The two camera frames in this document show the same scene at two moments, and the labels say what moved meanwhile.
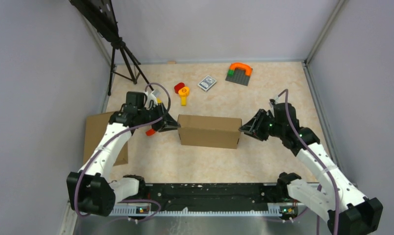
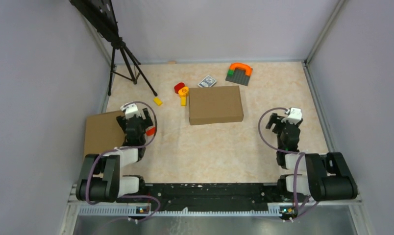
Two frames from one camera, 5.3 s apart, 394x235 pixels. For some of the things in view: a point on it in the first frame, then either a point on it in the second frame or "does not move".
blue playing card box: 207,82 does not move
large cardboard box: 208,131 -> 215,105
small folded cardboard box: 96,124 does not move
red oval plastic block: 178,86 does not move
